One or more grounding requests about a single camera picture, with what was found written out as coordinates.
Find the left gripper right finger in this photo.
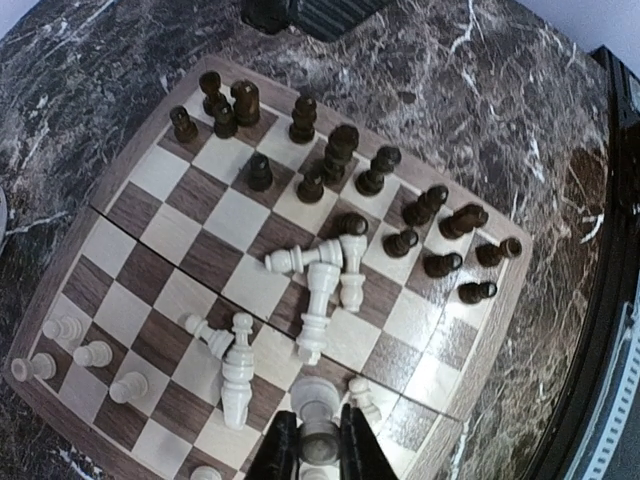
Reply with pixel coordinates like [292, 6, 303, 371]
[339, 404, 398, 480]

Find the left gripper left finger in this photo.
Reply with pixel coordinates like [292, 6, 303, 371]
[247, 411, 300, 480]

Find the white chess pawn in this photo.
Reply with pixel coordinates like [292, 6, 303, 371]
[291, 376, 341, 466]

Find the white chess queen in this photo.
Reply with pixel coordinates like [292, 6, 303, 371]
[221, 313, 255, 430]

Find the white chess rook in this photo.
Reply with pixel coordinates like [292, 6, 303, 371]
[11, 353, 57, 382]

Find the white chess king lying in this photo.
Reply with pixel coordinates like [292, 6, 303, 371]
[296, 262, 341, 366]

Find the wooden chess board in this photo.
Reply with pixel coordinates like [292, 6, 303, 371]
[2, 56, 533, 479]

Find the black chess piece corner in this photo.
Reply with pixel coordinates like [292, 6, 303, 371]
[199, 70, 226, 116]

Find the white cable duct strip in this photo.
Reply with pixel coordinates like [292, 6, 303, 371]
[582, 302, 639, 480]

